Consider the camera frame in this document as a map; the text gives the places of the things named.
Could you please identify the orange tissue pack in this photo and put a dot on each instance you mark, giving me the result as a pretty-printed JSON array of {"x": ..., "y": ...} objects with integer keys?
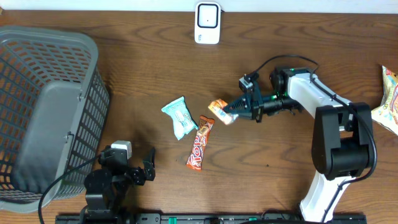
[{"x": 217, "y": 107}]

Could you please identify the large yellow snack bag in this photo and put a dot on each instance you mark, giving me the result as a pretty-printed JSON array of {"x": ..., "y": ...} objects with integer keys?
[{"x": 386, "y": 113}]

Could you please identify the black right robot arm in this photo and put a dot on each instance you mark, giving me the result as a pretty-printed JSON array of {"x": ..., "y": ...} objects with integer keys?
[{"x": 343, "y": 147}]

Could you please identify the grey plastic lattice basket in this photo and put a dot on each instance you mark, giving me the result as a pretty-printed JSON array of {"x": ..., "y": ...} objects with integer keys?
[{"x": 54, "y": 105}]

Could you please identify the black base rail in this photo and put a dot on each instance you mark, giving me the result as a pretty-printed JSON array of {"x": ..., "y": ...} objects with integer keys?
[{"x": 186, "y": 218}]

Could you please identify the red chocolate bar wrapper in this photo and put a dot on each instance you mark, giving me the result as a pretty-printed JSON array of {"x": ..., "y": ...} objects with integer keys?
[{"x": 195, "y": 159}]

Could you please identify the light teal wipes packet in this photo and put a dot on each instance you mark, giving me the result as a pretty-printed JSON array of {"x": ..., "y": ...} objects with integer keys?
[{"x": 183, "y": 122}]

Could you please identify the white barcode scanner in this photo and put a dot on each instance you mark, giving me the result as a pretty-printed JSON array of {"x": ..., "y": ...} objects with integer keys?
[{"x": 207, "y": 23}]

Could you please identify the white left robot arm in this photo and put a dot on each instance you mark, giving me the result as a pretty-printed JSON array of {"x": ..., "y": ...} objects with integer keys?
[{"x": 106, "y": 188}]

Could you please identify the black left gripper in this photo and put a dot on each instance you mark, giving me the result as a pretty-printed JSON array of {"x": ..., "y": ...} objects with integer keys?
[{"x": 139, "y": 177}]

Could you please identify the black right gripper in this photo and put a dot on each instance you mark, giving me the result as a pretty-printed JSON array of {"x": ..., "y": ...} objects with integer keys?
[{"x": 253, "y": 105}]

